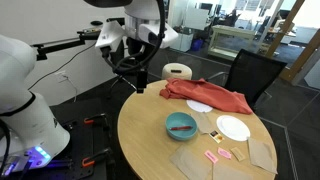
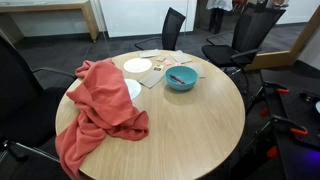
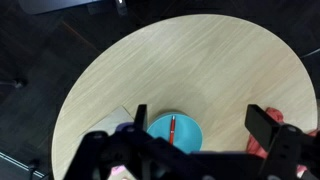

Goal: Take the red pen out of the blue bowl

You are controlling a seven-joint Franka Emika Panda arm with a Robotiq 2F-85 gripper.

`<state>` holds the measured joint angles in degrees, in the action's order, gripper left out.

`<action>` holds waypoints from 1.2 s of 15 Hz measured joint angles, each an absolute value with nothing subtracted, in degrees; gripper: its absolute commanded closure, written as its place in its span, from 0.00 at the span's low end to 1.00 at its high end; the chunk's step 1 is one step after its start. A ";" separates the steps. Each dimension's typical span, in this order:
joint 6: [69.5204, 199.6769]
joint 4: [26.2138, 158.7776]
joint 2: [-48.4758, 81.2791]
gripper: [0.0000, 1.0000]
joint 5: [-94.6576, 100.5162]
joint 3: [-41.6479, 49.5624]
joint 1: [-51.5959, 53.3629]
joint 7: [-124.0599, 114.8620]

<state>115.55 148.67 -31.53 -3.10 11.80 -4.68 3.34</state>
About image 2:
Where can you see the red pen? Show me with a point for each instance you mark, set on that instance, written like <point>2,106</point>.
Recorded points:
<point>176,79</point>

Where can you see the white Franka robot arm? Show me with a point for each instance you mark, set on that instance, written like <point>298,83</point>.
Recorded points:
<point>318,107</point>

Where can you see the blue bowl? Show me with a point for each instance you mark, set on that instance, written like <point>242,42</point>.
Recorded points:
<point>190,74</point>

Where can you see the brown paper napkin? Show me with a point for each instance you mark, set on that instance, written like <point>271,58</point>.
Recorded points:
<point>181,57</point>
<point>151,80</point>
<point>200,70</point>
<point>149,53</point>

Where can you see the picture printed sachet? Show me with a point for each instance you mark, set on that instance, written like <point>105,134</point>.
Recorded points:
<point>158,67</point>

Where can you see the white round plate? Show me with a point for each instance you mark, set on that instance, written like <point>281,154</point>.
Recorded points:
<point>137,65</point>
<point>133,88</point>

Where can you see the pink sweetener packet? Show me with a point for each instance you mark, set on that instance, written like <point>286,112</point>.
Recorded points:
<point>177,64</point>
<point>168,62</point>

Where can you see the red fleece cloth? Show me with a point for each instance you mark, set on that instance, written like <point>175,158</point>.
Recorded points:
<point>100,96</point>

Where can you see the black mesh office chair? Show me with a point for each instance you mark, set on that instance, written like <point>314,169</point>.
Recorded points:
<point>253,30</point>
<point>173,26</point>
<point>16,93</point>

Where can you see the person in white top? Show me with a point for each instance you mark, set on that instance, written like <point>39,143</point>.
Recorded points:
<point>218,16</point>

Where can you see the light wooden bench table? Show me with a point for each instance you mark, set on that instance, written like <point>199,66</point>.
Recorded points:
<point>90,20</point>

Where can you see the black orange bar clamp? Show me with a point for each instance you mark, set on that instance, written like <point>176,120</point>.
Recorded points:
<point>282,90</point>
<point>298,131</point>

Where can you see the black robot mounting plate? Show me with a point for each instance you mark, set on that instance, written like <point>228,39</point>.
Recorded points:
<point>296,110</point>

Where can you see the wooden door frame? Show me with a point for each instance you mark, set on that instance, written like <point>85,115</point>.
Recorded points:
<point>276,58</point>

